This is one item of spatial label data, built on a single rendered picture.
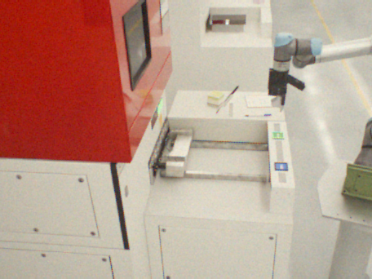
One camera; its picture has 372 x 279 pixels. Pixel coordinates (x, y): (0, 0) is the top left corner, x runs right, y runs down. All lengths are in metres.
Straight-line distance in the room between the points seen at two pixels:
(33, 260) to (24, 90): 0.78
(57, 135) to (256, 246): 0.95
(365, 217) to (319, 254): 0.99
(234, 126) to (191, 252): 0.70
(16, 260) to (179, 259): 0.68
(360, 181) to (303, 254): 1.01
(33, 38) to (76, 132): 0.31
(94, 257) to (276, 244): 0.75
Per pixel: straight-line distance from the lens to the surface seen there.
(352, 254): 2.11
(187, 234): 1.78
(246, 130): 2.14
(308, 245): 2.80
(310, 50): 1.79
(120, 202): 1.46
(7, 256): 1.87
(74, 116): 1.31
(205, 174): 1.90
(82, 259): 1.73
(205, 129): 2.16
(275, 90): 1.85
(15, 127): 1.43
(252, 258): 1.85
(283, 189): 1.67
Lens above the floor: 1.98
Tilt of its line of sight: 31 degrees down
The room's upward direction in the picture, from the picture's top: 3 degrees counter-clockwise
